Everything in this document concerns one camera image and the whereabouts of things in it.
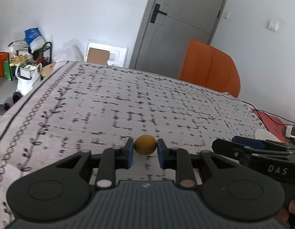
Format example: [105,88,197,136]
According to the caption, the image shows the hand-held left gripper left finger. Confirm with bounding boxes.
[56,138,135,189]

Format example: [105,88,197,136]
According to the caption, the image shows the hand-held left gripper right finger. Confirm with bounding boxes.
[157,138,234,189]

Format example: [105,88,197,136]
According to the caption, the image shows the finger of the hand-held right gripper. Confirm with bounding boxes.
[212,138,254,164]
[231,136,269,149]

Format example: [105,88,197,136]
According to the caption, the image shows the brown kiwi fruit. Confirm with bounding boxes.
[134,135,157,155]

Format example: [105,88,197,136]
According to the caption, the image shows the white plate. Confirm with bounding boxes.
[254,128,285,144]

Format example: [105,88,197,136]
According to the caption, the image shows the red booklet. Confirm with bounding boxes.
[250,108,294,139]

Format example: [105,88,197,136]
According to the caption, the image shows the grey patterned tablecloth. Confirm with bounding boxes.
[0,60,295,229]

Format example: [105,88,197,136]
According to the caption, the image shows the orange chair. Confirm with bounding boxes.
[179,39,241,98]

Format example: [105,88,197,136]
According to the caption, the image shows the white framed board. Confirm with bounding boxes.
[83,40,128,67]

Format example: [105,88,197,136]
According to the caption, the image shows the brown cardboard sheet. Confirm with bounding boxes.
[87,47,110,65]

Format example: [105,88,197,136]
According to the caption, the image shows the brown paper bag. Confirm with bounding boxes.
[40,62,57,78]

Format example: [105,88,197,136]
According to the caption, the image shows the clear plastic bag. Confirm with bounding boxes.
[53,44,85,63]

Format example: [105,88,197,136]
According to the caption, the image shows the white plastic bag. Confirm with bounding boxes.
[15,63,42,96]

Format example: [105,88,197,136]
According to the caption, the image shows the black shoe rack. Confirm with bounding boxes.
[8,41,53,77]

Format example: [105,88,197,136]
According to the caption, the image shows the yellow slippers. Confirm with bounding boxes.
[9,55,28,66]

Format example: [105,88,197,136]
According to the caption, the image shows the green bag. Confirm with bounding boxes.
[3,60,13,81]

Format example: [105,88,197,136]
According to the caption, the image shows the grey door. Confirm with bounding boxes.
[129,0,232,71]

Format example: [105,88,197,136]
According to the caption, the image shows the blue and white bag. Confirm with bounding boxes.
[24,27,44,51]

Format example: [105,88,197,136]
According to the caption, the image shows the orange paper bag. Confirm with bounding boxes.
[0,52,9,77]

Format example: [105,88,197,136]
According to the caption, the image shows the black cable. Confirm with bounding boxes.
[242,101,295,127]

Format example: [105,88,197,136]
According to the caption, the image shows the white square wall switch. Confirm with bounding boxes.
[267,19,279,31]

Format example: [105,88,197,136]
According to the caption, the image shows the black wire basket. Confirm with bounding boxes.
[19,66,36,79]

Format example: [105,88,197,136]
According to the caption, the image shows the black door handle lock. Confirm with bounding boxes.
[150,3,167,24]

